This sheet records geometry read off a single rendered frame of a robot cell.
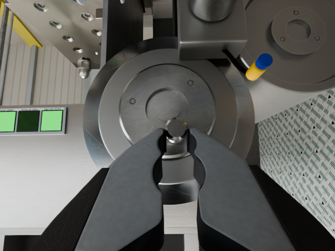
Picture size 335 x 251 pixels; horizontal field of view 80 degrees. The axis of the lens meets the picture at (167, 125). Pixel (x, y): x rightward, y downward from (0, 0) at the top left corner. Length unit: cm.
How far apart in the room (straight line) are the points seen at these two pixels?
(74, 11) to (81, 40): 9
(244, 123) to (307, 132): 15
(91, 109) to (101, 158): 4
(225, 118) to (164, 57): 7
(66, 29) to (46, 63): 221
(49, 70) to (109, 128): 248
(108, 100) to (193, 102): 7
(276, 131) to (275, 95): 18
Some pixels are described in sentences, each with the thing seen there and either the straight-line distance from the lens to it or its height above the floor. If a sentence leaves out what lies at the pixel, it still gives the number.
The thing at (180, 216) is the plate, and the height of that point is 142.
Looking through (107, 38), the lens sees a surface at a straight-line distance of 22.
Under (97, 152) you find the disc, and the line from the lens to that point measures 18.
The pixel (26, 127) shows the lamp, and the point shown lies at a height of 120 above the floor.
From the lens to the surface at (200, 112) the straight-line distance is 15.
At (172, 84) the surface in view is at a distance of 16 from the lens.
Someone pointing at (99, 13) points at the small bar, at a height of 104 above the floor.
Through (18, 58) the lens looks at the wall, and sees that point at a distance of 282.
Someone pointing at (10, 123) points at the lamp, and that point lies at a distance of 64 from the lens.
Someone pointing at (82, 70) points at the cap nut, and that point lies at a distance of 58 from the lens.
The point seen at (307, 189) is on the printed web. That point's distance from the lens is 32.
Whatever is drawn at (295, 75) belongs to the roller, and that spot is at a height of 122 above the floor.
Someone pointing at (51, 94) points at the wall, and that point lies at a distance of 253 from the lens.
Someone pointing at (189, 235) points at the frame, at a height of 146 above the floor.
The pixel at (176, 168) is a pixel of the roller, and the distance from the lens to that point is 16.
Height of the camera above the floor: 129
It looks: 10 degrees down
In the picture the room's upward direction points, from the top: 179 degrees clockwise
